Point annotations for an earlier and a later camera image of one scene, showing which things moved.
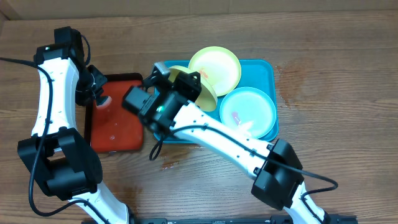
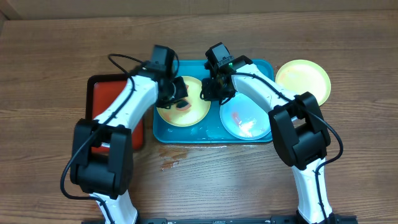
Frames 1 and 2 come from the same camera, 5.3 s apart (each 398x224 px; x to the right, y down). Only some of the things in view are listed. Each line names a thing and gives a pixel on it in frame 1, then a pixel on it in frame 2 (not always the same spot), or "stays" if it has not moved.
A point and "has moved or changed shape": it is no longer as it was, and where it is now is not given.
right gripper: (186, 87) to (211, 86)
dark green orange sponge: (103, 102) has moved or changed shape
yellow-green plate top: (219, 66) has moved or changed shape
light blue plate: (250, 109) stays
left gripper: (84, 101) to (179, 81)
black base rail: (260, 219) stays
